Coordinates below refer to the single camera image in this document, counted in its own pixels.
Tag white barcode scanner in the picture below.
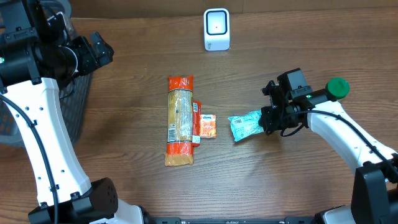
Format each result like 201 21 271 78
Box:
203 8 231 51

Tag teal snack pouch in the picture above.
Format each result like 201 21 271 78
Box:
228 110 264 142

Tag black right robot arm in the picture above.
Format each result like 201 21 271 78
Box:
259 68 397 224

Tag red snack package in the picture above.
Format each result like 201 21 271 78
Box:
165 75 193 166

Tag orange tissue packet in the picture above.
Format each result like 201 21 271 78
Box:
200 114 217 138

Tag thin red snack stick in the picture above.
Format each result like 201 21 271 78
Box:
192 101 201 147

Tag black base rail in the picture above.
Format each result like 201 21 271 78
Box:
144 217 316 224

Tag green lidded jar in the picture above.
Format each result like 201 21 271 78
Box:
325 78 350 100

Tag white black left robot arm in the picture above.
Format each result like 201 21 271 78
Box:
1 1 151 224

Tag grey plastic mesh basket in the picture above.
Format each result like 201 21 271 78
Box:
1 1 91 143

